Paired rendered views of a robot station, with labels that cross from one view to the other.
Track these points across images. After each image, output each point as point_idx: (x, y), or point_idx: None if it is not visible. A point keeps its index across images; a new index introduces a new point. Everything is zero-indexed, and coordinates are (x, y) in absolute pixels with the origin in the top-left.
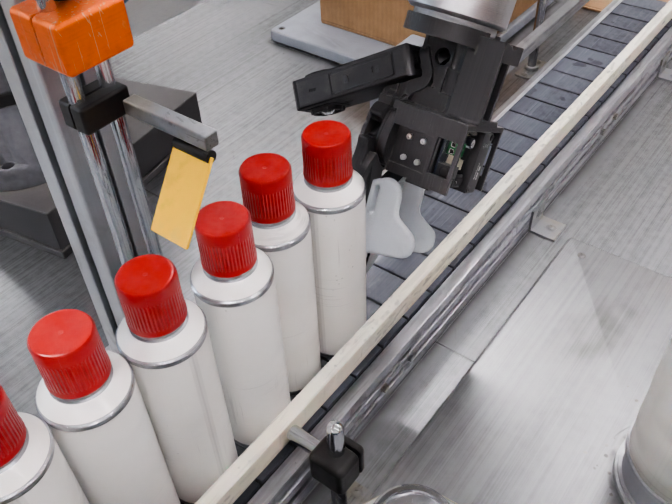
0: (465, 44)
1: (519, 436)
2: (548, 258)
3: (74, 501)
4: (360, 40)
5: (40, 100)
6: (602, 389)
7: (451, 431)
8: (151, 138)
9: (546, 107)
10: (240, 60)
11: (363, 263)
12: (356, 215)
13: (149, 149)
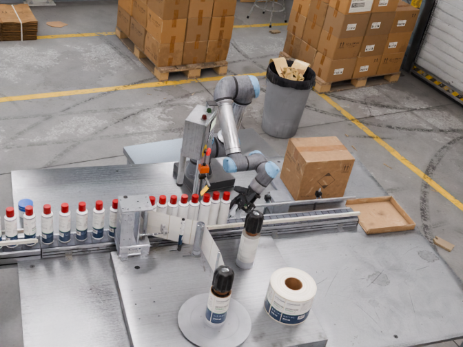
0: (251, 191)
1: (231, 248)
2: None
3: (176, 213)
4: (282, 185)
5: (198, 172)
6: None
7: (224, 242)
8: (220, 182)
9: (296, 217)
10: (255, 175)
11: (226, 213)
12: (226, 205)
13: (219, 184)
